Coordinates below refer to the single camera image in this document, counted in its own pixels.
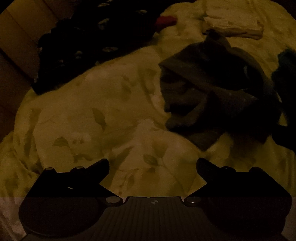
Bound small red item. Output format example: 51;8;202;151
156;16;178;26

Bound dark striped small shirt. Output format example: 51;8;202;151
159;31;281;151

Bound floral white bed duvet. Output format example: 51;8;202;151
1;1;295;240

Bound padded beige headboard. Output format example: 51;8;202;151
1;1;69;138

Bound folded light cloth stack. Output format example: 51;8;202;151
202;1;264;40

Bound dark garment at right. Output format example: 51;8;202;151
271;49;295;151

